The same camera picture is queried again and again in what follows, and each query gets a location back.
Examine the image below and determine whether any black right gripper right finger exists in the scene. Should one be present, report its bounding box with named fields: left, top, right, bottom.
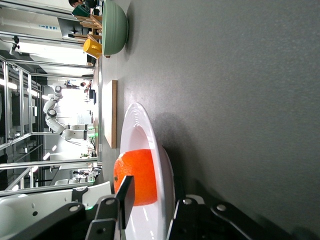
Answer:
left=172, top=174, right=188, bottom=201

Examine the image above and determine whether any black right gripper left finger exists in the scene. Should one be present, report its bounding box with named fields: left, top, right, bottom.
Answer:
left=113, top=174, right=136, bottom=231

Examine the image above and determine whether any orange fruit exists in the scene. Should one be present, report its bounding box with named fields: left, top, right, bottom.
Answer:
left=113, top=149, right=158, bottom=207

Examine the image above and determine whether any white round plate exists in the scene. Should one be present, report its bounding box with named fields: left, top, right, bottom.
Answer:
left=119, top=101, right=176, bottom=240

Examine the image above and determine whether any wooden cutting board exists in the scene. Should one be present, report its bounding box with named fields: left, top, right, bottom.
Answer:
left=102, top=79, right=118, bottom=149

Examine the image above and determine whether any dark grey table mat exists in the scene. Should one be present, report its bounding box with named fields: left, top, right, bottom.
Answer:
left=99, top=0, right=320, bottom=240

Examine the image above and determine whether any yellow mug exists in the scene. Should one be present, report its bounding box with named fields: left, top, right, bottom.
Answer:
left=83, top=38, right=103, bottom=60

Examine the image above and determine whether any light green bowl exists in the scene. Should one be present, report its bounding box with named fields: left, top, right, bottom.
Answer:
left=101, top=0, right=130, bottom=56

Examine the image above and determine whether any wooden peg drying rack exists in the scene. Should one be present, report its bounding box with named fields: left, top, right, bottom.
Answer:
left=73, top=13, right=111, bottom=58

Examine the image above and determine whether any person in green top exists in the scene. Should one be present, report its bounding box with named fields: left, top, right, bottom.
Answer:
left=68, top=0, right=91, bottom=18

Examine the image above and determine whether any aluminium frame structure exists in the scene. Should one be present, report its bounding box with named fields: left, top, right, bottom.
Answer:
left=0, top=54, right=103, bottom=198

